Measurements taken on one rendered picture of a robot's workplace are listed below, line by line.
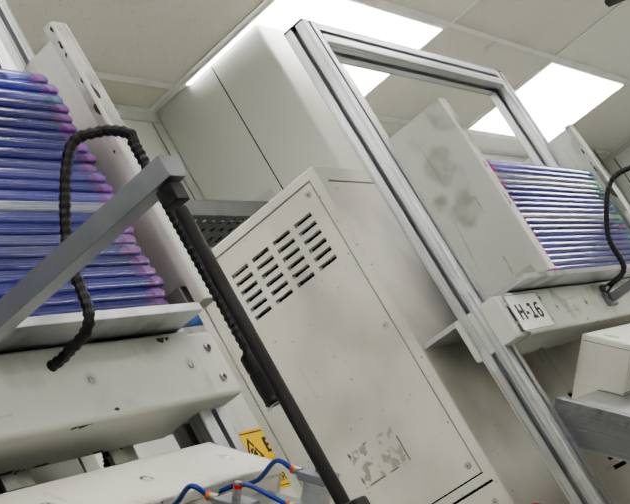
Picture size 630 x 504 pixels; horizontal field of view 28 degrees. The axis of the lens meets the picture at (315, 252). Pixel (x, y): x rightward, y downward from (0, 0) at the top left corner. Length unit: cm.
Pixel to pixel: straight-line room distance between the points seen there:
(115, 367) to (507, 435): 100
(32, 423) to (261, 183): 336
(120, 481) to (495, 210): 107
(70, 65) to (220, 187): 316
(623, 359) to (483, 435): 25
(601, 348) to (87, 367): 109
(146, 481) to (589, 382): 110
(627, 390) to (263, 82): 256
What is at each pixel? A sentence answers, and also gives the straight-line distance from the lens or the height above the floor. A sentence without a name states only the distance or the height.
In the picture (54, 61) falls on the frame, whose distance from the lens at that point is 128.
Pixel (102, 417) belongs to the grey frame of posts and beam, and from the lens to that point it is 101.
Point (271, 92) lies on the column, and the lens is 428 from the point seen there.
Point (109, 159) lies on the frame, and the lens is 123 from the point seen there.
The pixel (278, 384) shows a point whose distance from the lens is 68.
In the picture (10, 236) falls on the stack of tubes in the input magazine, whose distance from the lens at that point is 102.
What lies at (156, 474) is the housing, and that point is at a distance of 101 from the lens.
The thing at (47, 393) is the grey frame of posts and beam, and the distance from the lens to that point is 99.
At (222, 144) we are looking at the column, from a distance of 438.
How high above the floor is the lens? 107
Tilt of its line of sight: 16 degrees up
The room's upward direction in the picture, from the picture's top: 30 degrees counter-clockwise
